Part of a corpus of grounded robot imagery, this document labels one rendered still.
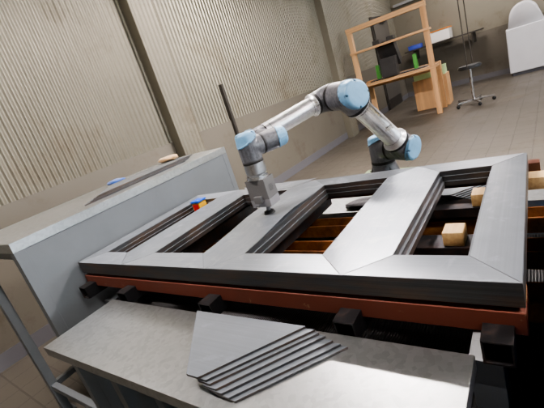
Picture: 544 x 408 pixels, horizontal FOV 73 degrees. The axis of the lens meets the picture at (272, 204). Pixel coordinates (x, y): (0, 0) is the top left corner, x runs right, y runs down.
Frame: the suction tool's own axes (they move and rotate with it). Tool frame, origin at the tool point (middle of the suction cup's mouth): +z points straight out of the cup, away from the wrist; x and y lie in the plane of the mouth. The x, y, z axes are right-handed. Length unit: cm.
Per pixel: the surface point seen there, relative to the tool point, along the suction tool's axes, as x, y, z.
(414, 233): -13, 54, 3
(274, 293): -37.4, 22.7, 6.5
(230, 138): 258, -230, -2
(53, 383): -51, -138, 66
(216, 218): 6.4, -34.7, 1.9
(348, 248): -26.0, 41.1, -0.2
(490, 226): -16, 71, 0
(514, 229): -18, 76, 0
